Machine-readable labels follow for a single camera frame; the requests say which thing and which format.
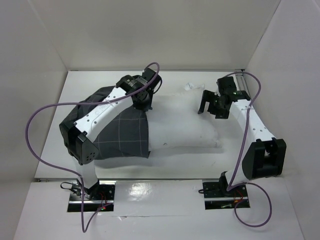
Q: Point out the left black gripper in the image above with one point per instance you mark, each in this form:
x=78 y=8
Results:
x=146 y=106

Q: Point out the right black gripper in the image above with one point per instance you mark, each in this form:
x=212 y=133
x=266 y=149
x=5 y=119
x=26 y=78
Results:
x=211 y=103

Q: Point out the white pillow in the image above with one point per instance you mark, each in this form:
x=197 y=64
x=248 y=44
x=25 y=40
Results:
x=174 y=121

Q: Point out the dark grey checked pillowcase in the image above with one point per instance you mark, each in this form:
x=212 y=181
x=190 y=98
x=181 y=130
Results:
x=127 y=135

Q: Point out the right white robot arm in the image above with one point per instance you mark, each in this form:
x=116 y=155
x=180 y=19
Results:
x=227 y=180

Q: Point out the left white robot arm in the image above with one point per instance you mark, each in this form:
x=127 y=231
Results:
x=78 y=137

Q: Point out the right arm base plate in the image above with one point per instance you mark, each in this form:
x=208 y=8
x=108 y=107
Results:
x=216 y=199

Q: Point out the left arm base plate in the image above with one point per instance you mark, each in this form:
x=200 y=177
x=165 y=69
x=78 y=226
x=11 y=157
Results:
x=102 y=198

